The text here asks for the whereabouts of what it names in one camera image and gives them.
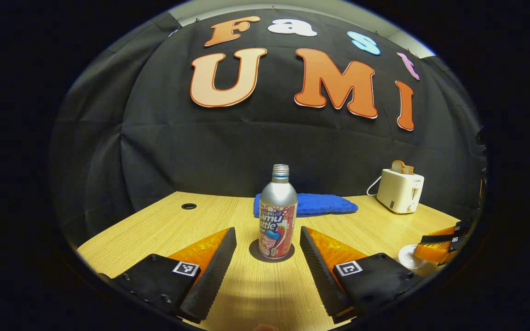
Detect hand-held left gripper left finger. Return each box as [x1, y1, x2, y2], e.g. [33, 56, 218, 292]
[109, 227, 238, 324]

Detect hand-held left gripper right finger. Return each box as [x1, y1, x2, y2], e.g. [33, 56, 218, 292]
[300, 226, 424, 325]

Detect white teacup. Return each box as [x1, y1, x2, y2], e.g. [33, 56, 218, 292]
[398, 245, 438, 278]

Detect dark round coaster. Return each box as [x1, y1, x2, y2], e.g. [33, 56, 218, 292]
[249, 239, 295, 263]

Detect silver water bottle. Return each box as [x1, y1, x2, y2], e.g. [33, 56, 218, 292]
[259, 164, 299, 259]

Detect white toaster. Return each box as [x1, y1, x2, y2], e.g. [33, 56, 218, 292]
[376, 169, 425, 214]

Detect blue towel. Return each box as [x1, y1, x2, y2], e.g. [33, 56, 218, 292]
[253, 193, 359, 218]

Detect toasted bread slices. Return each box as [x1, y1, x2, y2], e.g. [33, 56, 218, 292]
[391, 160, 415, 175]

